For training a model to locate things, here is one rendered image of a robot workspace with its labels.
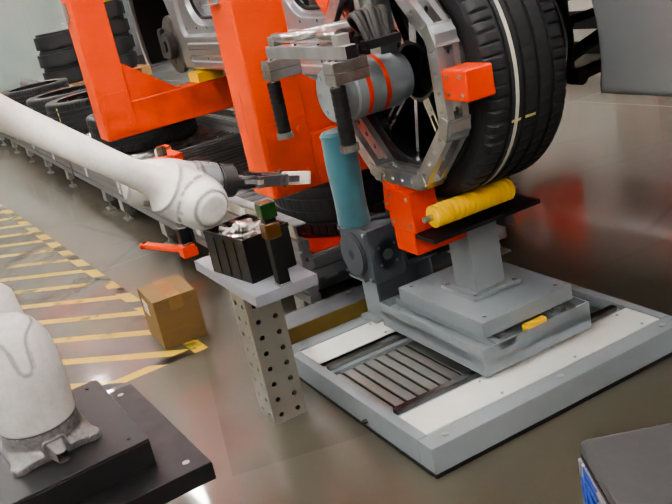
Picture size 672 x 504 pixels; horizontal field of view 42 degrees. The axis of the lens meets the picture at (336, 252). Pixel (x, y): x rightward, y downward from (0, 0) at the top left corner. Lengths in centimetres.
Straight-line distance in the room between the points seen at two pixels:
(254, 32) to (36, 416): 127
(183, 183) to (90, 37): 273
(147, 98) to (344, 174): 231
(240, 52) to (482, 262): 89
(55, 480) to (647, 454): 106
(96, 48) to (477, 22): 269
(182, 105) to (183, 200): 284
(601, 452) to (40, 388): 103
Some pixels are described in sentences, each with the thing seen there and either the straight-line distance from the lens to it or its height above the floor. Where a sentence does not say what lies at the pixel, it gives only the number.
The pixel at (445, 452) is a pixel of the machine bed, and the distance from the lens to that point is 210.
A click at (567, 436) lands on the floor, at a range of 221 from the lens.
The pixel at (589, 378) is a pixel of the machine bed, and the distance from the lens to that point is 232.
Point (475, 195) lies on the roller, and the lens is 225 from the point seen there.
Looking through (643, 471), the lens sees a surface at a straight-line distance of 148.
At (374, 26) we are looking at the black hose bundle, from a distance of 199.
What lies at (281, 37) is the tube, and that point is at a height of 100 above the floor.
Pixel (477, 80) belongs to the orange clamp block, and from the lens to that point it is 195.
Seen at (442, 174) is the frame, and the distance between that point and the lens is 218.
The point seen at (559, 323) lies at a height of 14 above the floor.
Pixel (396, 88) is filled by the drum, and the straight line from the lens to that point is 218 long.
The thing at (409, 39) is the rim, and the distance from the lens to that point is 227.
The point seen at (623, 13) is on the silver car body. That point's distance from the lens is 208.
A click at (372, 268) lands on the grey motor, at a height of 29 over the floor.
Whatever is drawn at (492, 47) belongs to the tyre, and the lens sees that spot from 201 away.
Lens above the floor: 118
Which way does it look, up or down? 19 degrees down
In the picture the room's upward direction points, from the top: 12 degrees counter-clockwise
